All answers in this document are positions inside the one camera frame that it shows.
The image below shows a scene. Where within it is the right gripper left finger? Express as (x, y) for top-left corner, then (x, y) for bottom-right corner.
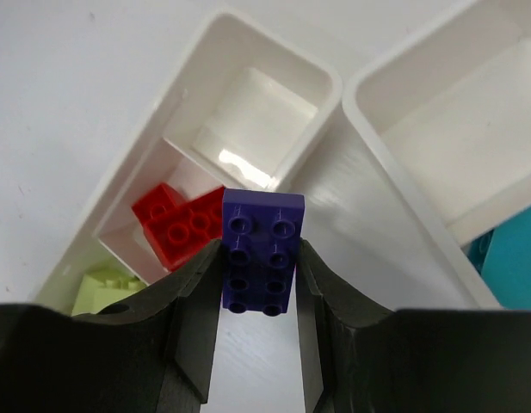
(0, 240), (222, 412)

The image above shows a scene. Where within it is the teal frog lily brick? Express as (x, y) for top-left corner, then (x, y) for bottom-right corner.
(466, 207), (531, 310)

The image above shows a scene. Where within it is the lime brick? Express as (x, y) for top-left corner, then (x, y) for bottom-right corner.
(71, 268), (146, 316)

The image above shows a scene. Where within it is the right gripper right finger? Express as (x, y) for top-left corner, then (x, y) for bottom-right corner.
(295, 241), (531, 412)

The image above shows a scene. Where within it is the narrow white divided tray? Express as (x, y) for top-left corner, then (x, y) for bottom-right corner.
(34, 9), (343, 313)

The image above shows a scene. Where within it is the red brick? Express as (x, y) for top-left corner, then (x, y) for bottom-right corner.
(131, 182), (191, 226)
(142, 186), (225, 271)

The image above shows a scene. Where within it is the wide white divided bin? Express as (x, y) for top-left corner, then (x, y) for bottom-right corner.
(341, 0), (531, 311)

